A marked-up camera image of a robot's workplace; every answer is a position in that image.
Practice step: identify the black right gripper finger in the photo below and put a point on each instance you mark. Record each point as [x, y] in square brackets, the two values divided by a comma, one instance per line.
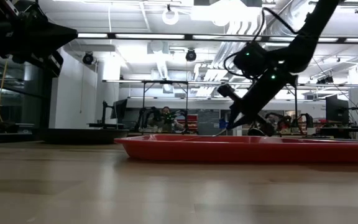
[247, 119]
[235, 113]

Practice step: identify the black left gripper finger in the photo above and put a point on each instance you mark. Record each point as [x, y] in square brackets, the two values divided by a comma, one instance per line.
[61, 35]

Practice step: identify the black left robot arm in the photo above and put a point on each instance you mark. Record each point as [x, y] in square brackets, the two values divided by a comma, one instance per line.
[26, 14]

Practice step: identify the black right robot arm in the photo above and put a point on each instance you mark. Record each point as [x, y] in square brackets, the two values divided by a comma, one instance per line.
[309, 37]

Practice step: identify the red plastic tray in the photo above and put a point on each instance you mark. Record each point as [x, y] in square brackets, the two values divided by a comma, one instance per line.
[244, 152]

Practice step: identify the black ceiling spotlight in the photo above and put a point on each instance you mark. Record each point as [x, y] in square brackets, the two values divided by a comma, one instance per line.
[88, 58]
[190, 55]

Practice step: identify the red storage bins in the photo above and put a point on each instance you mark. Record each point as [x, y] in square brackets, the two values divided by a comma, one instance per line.
[191, 122]

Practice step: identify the person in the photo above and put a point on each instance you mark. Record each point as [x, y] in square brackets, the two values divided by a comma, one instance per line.
[166, 113]

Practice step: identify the black computer monitor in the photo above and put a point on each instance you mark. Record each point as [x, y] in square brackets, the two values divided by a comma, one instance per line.
[337, 109]
[120, 110]

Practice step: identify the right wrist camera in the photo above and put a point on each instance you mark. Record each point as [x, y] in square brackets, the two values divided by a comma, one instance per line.
[250, 60]

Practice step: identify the black metal station frame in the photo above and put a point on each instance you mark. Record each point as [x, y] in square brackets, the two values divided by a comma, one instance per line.
[144, 102]

